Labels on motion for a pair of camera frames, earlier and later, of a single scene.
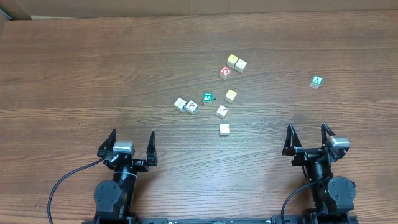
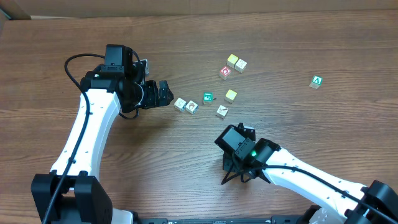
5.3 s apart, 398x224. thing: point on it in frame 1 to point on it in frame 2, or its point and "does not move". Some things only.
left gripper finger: [151, 152] to [165, 94]
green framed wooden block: [208, 98] does not move
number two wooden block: [180, 104] does not move
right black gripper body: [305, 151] to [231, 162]
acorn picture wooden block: [191, 107] does not move
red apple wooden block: [224, 73] does not move
